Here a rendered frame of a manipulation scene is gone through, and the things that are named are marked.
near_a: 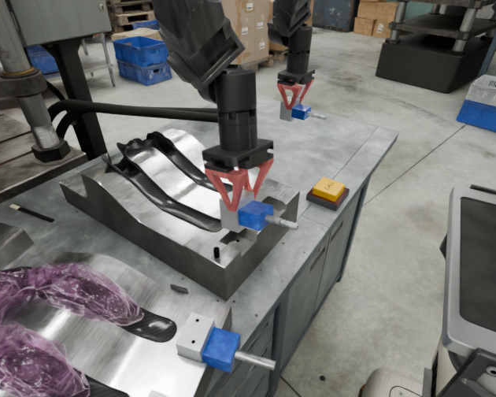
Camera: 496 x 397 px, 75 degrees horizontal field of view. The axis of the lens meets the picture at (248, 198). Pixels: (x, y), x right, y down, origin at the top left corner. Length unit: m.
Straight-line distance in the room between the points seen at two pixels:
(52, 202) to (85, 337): 0.48
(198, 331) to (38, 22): 1.00
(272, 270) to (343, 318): 0.97
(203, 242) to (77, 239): 0.32
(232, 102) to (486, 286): 0.35
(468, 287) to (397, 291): 1.39
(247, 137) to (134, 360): 0.34
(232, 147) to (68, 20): 0.89
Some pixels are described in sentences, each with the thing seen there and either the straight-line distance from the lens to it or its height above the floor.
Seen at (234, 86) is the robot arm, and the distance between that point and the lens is 0.45.
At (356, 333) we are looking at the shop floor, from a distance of 1.56.
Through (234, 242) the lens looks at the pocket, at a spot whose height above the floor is 0.86.
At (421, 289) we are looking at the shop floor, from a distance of 1.82.
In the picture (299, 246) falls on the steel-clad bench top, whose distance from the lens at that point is 0.70.
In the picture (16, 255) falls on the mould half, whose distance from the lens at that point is 0.69.
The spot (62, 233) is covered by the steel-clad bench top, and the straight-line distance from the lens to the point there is 0.82.
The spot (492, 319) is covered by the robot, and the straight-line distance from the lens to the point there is 0.37.
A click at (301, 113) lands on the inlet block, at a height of 0.94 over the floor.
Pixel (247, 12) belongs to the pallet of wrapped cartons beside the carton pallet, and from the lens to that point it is 4.43.
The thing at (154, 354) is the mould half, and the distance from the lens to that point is 0.51.
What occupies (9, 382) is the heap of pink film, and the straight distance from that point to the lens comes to 0.50.
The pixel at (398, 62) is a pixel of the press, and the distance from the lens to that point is 4.62.
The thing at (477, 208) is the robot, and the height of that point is 1.04.
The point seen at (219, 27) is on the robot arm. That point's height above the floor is 1.22.
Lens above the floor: 1.29
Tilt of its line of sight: 37 degrees down
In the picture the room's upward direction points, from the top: straight up
